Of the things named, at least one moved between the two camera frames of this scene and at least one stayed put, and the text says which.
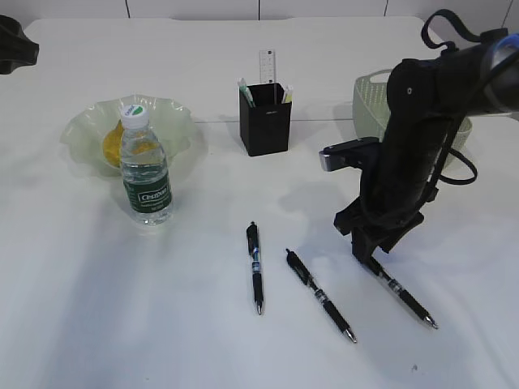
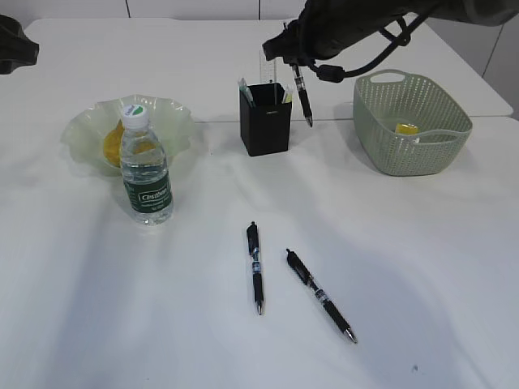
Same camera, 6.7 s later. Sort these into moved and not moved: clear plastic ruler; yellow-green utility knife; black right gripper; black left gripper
Moved: black right gripper
Not moved: yellow-green utility knife; clear plastic ruler; black left gripper
